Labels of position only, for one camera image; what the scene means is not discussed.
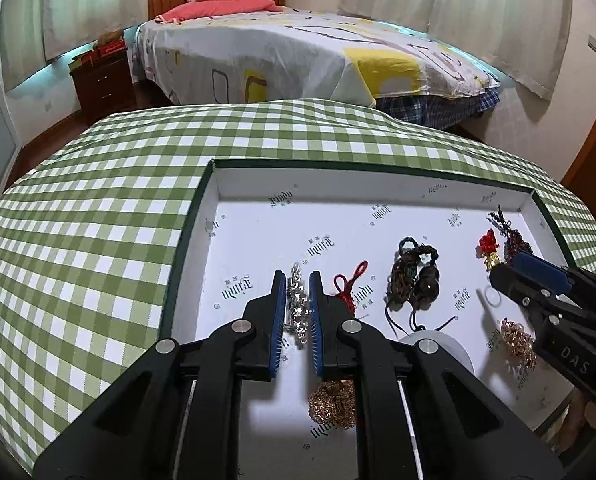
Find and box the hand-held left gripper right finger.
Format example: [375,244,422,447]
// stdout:
[308,270,566,480]

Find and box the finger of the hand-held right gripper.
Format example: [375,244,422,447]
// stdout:
[489,263,562,332]
[512,251,577,296]

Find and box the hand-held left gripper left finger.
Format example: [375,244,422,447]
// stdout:
[32,270,287,480]

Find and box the silver rhinestone brooch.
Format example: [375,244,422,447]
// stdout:
[283,262,313,351]

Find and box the dark red bead bracelet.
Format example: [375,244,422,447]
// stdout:
[488,205,534,261]

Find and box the silver flower ring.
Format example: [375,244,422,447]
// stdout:
[478,285,502,309]

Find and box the red knot gold ingot charm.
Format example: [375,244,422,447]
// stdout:
[333,260,371,321]

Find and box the rose gold fan brooch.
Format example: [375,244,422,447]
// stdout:
[500,317,538,373]

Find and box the red knot gold frog charm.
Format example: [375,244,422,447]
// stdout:
[475,228,503,268]

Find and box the pale jade bangle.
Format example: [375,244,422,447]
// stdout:
[395,330,476,378]

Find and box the black bead cord pendant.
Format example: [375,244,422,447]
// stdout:
[384,237,459,338]

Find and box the dark green tray box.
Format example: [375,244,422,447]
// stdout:
[158,159,581,480]

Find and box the person's right hand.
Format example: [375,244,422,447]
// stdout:
[558,391,596,461]

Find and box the gold filigree brooch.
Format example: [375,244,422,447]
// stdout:
[308,380,359,431]

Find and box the brown wooden door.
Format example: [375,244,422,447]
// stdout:
[560,85,596,211]

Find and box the bed with patterned sheet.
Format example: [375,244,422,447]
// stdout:
[135,0,501,128]

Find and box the dark wooden nightstand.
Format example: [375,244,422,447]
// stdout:
[69,52,138,113]

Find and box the pink pillow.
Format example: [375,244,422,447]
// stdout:
[155,0,279,25]

